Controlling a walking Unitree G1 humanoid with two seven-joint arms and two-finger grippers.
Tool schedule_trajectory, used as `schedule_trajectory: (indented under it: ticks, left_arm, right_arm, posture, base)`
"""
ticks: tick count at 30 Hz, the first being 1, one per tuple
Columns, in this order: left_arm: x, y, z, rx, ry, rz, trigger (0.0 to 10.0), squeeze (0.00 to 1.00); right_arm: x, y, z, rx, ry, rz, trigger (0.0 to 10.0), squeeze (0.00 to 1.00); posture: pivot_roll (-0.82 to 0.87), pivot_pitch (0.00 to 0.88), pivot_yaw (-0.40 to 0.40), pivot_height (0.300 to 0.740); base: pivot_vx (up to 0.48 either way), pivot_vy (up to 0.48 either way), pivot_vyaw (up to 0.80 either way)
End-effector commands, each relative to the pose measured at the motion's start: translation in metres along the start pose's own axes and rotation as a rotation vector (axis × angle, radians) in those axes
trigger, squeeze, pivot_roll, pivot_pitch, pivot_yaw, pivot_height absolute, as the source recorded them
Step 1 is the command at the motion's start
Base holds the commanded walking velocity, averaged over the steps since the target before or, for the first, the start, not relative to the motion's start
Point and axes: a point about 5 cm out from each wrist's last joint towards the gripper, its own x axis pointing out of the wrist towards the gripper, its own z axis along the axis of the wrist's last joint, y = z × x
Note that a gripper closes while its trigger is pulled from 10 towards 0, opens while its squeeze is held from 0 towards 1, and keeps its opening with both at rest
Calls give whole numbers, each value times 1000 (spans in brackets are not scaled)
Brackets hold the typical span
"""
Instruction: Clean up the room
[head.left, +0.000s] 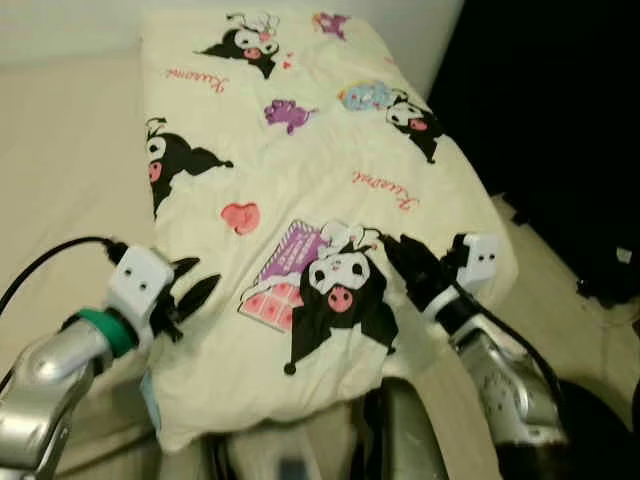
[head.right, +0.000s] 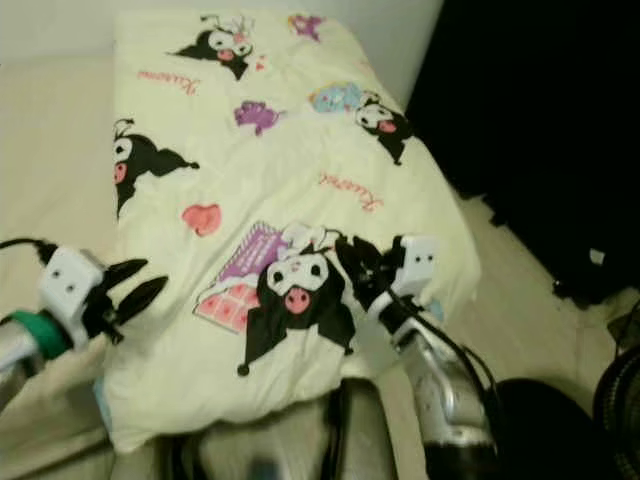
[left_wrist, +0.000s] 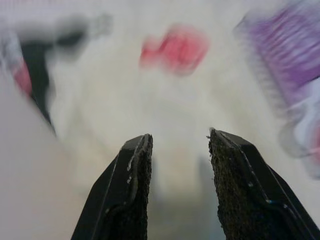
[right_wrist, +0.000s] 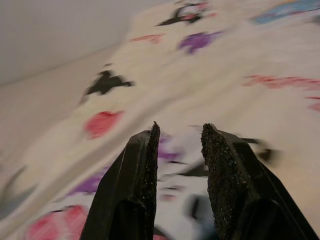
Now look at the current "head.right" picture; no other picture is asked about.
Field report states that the bed mattress with cream sheet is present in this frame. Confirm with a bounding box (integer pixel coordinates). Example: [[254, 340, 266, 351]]
[[0, 55, 121, 441]]

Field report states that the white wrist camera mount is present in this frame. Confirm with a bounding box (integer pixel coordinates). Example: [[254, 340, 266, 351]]
[[38, 247, 106, 323], [395, 235, 443, 298]]

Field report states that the grey robot right leg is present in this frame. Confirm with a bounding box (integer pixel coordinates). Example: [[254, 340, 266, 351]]
[[332, 378, 423, 480]]

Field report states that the dark wardrobe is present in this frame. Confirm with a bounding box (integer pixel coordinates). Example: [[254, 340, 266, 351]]
[[405, 0, 640, 306]]

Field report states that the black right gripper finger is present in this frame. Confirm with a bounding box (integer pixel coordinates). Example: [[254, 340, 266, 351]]
[[337, 250, 376, 299], [350, 237, 396, 273]]

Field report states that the black rounded object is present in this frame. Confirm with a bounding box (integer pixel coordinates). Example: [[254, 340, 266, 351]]
[[490, 380, 606, 480]]

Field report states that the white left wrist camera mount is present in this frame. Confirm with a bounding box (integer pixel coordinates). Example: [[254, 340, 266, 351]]
[[38, 247, 106, 323]]

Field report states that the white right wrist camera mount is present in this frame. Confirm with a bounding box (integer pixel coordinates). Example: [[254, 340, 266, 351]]
[[395, 235, 443, 298]]

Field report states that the cream cartoon print quilt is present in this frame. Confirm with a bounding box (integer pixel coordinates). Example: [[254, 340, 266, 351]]
[[100, 8, 483, 456]]

